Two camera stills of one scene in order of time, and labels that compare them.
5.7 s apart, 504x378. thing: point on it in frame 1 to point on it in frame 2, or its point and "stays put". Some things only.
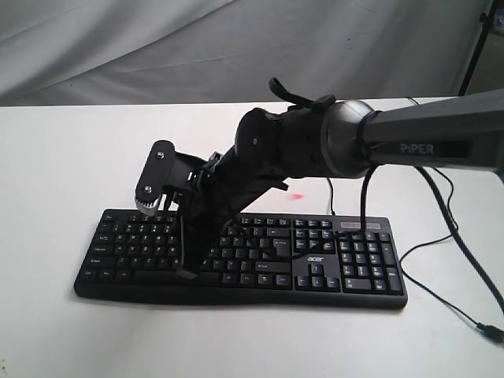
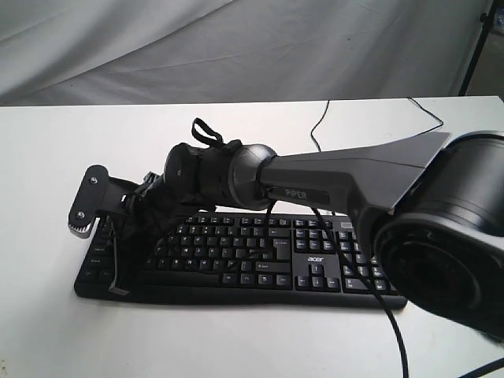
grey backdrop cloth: x=190 y=52 stays put
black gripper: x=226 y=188 to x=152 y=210
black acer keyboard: x=276 y=261 stays put
